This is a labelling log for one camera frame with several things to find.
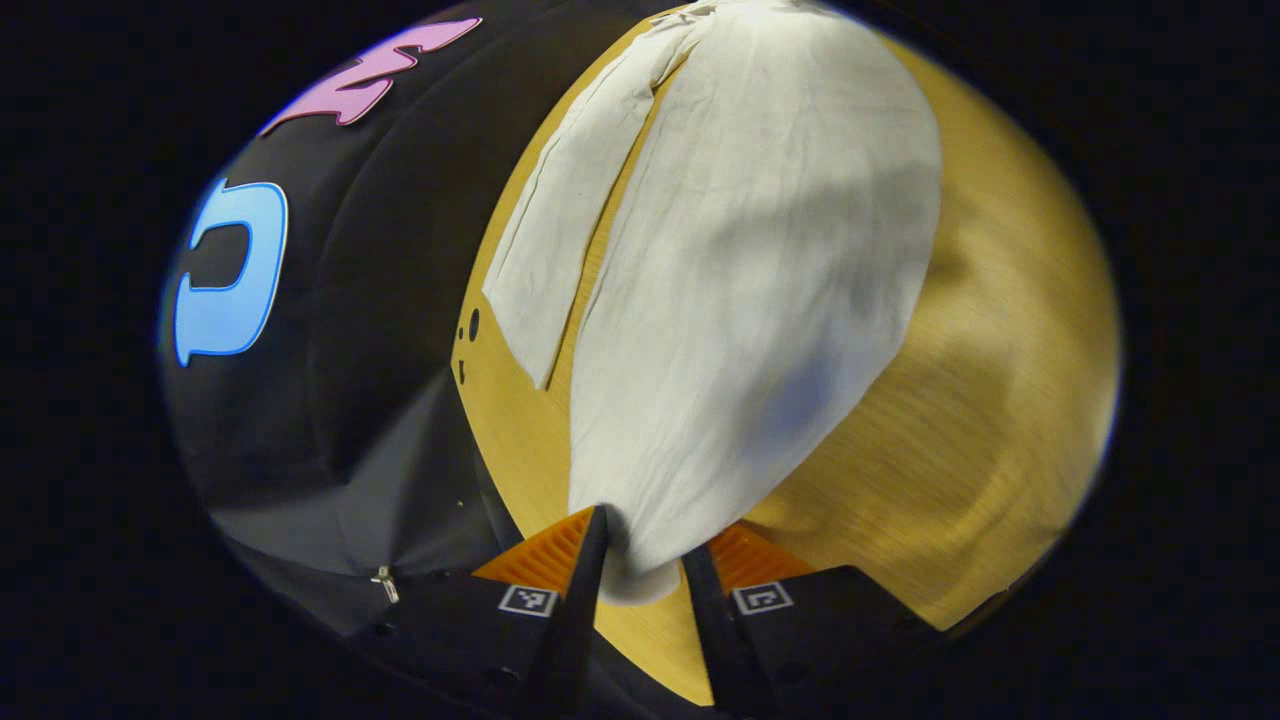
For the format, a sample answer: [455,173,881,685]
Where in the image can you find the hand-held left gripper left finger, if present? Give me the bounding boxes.
[345,505,611,720]

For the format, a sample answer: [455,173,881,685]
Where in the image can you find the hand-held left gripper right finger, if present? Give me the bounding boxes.
[680,522,951,720]

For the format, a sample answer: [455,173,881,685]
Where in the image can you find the white jeans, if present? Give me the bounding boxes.
[483,0,944,606]

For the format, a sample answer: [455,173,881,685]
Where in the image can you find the black backdrop cloth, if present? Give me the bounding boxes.
[160,0,691,641]

